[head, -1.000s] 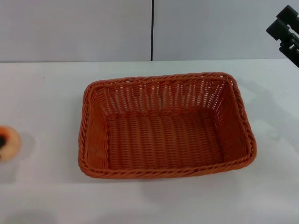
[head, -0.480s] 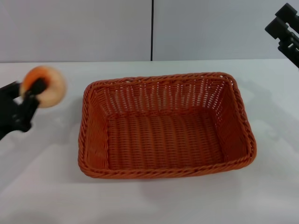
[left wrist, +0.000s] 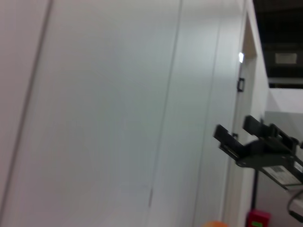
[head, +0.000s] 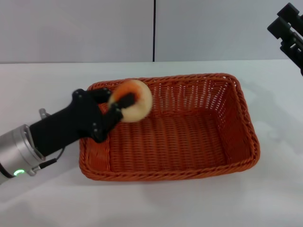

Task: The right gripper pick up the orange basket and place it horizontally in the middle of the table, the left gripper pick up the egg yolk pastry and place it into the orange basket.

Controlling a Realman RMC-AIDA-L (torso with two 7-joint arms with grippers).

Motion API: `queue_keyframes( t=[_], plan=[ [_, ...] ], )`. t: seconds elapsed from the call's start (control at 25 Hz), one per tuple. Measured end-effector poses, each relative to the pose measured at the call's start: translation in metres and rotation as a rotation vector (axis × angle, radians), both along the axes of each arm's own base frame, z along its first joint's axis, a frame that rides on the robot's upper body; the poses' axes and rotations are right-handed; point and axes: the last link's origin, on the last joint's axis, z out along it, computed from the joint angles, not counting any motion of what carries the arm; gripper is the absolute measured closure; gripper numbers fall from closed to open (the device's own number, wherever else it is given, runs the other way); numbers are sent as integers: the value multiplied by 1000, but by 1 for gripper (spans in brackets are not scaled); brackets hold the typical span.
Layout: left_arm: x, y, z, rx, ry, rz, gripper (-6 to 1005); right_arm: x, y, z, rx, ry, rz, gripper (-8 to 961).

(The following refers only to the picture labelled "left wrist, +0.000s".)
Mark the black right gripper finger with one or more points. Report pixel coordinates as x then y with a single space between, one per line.
255 126
230 140

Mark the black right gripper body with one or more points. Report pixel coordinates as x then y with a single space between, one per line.
272 153

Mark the orange woven rectangular basket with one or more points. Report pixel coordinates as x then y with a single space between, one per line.
215 224

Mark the black vertical pipe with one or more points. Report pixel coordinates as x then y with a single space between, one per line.
255 189

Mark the black door hinge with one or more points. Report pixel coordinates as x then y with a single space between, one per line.
241 84

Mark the red wall box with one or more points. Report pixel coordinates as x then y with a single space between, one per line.
258 218

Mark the grey rectangular wall sign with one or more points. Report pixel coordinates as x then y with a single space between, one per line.
285 58

